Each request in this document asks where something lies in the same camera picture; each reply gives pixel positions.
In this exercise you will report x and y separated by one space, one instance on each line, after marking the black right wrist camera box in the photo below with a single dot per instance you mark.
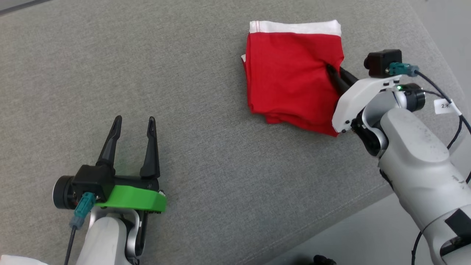
382 62

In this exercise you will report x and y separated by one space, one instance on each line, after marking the red basketball shorts white waistband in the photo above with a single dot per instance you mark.
290 77

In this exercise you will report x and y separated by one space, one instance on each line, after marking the grey fabric sofa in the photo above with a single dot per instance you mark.
206 140

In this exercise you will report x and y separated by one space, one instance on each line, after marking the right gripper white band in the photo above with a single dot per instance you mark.
355 99

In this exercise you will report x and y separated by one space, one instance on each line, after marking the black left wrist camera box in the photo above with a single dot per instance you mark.
92 180

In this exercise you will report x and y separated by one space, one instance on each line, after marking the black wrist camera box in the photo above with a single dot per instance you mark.
92 180
382 62

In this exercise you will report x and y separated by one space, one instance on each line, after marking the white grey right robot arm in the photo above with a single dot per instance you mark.
419 154

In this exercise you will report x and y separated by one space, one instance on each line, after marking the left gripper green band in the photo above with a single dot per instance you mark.
136 198

